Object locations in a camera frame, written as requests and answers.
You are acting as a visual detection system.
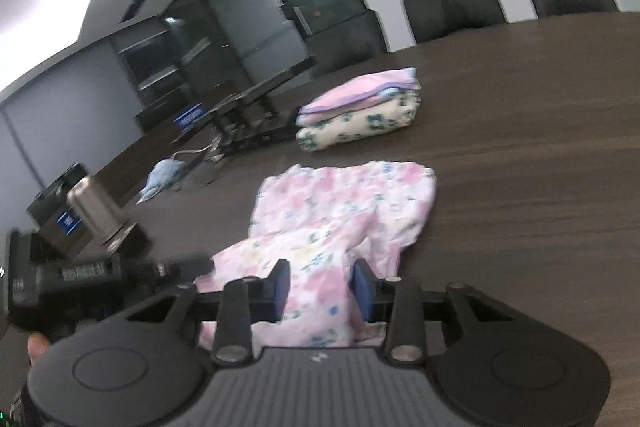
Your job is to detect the black box with blue label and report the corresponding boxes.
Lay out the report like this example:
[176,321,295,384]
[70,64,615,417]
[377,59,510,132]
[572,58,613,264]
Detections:
[26,162,152,259]

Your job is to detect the folded pink garment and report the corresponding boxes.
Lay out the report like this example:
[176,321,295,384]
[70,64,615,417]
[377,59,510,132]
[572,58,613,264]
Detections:
[297,67,420,127]

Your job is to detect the pink floral garment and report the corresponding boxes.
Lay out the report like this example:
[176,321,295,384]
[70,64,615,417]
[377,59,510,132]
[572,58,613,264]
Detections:
[192,160,439,349]

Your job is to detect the metal thermos bottle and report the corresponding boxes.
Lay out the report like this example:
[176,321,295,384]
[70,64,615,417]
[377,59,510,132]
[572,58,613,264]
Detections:
[66,175,129,244]

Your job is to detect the light blue cloth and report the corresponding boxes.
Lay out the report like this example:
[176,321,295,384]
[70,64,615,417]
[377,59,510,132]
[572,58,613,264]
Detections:
[135,159,187,204]

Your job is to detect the small blue sign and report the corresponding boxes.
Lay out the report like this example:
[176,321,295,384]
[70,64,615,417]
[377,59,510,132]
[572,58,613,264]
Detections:
[172,105,206,130]

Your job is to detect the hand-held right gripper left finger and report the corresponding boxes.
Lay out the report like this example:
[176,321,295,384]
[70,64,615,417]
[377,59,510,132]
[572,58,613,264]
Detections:
[124,258,293,364]

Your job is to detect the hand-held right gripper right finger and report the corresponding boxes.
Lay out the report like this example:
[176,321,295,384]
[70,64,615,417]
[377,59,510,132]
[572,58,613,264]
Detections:
[350,257,506,363]

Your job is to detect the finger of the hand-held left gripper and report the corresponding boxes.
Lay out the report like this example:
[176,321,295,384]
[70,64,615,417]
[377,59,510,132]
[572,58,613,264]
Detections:
[156,256,216,291]

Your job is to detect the person's left hand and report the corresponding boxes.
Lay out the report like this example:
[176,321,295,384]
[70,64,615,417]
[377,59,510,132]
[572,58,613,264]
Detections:
[27,334,52,367]

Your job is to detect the stack of folded clothes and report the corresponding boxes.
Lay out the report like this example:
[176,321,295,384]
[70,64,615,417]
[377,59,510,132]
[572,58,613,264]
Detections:
[294,91,422,153]

